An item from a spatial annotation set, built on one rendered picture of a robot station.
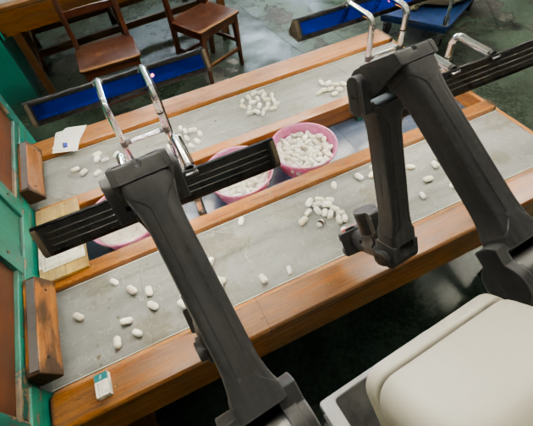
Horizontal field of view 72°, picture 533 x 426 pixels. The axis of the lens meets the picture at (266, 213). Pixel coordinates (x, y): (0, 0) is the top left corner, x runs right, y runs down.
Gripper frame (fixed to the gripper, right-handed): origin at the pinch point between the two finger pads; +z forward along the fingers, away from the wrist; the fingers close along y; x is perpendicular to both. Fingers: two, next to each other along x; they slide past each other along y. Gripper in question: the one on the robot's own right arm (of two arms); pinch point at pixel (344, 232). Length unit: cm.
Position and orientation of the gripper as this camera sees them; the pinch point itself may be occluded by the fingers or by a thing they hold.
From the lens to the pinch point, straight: 108.3
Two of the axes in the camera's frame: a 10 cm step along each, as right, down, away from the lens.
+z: -2.6, -1.2, 9.6
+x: 3.4, 9.2, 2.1
